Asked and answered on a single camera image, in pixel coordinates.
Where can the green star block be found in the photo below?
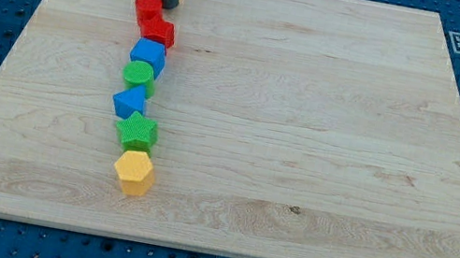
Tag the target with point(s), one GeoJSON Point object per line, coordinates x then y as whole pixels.
{"type": "Point", "coordinates": [137, 133]}

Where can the green circle block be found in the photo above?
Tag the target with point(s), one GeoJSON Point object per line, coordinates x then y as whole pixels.
{"type": "Point", "coordinates": [138, 73]}

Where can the red star block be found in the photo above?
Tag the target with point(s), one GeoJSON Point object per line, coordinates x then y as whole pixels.
{"type": "Point", "coordinates": [158, 30]}

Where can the red circle block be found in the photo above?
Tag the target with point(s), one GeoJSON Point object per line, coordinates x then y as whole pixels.
{"type": "Point", "coordinates": [148, 9]}

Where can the wooden board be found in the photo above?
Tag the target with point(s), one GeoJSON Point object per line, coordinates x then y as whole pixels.
{"type": "Point", "coordinates": [287, 129]}

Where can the yellow hexagon block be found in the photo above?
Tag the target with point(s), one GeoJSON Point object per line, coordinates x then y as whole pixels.
{"type": "Point", "coordinates": [135, 172]}

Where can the blue triangle block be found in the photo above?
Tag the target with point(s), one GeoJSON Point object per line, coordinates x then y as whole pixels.
{"type": "Point", "coordinates": [129, 101]}

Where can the blue cube block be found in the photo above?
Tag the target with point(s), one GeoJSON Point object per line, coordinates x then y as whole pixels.
{"type": "Point", "coordinates": [153, 53]}

